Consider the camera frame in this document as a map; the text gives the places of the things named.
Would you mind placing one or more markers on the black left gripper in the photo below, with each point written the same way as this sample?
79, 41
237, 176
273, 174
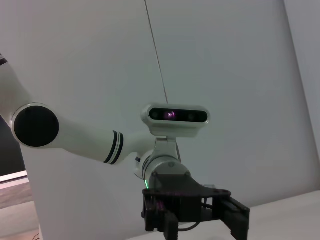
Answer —
180, 190

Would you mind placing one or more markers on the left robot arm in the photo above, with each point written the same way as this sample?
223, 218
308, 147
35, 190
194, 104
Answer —
82, 140

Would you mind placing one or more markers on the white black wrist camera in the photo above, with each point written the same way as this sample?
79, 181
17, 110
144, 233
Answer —
175, 116

